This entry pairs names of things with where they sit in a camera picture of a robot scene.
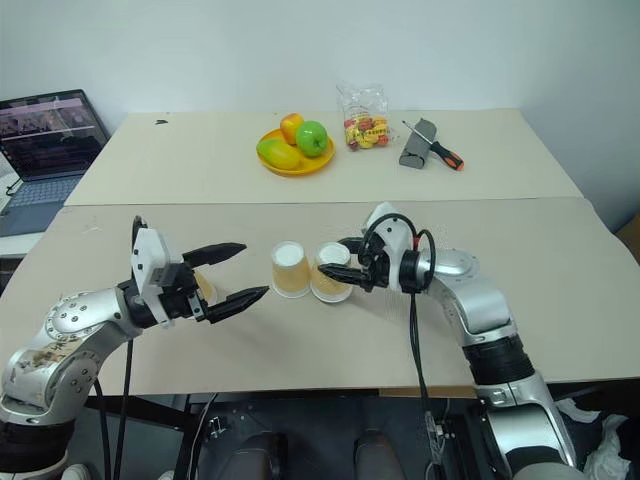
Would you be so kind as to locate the orange paper cup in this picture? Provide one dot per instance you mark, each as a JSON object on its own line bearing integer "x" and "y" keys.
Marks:
{"x": 327, "y": 292}
{"x": 290, "y": 275}
{"x": 206, "y": 286}

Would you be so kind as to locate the open grey laptop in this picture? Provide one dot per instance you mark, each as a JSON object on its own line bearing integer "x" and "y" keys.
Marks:
{"x": 45, "y": 135}

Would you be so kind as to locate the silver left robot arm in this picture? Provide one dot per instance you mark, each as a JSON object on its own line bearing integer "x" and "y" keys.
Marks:
{"x": 65, "y": 320}

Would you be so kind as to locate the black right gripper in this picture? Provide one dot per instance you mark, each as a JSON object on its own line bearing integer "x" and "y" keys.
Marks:
{"x": 381, "y": 272}

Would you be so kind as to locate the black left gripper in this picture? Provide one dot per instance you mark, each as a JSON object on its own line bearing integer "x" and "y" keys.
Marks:
{"x": 181, "y": 290}

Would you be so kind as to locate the clear bag of candies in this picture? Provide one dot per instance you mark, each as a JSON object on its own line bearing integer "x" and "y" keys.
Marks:
{"x": 364, "y": 122}

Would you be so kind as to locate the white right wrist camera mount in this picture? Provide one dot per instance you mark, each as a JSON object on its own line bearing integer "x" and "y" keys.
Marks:
{"x": 395, "y": 235}

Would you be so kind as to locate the white crumpled cloth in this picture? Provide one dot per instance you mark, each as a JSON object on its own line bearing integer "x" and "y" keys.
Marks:
{"x": 612, "y": 445}

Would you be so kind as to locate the yellow plate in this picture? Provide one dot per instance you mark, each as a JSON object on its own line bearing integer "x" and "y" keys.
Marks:
{"x": 320, "y": 162}

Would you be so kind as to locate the orange black screwdriver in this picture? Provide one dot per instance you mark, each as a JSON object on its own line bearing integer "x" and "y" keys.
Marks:
{"x": 445, "y": 154}

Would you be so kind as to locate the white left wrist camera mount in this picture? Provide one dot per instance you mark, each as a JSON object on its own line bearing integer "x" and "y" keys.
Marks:
{"x": 149, "y": 252}

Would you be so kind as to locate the brown cardboard box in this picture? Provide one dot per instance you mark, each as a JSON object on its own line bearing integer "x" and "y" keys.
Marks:
{"x": 631, "y": 232}

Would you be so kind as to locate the grey knife sharpener block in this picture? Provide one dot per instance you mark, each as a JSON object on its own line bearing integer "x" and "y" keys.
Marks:
{"x": 415, "y": 150}

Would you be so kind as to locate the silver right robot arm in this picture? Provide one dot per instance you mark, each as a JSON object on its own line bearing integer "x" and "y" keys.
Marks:
{"x": 480, "y": 305}

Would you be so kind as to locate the orange yellow peach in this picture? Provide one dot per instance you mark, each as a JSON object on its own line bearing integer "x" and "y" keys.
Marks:
{"x": 290, "y": 125}

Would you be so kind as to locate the green apple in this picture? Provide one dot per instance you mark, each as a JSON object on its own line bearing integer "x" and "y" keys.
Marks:
{"x": 311, "y": 139}

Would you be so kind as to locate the yellow green mango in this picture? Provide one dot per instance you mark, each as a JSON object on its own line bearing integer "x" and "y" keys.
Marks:
{"x": 277, "y": 154}

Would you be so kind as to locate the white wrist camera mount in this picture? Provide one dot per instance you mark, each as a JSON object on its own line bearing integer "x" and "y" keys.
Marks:
{"x": 149, "y": 252}
{"x": 395, "y": 235}

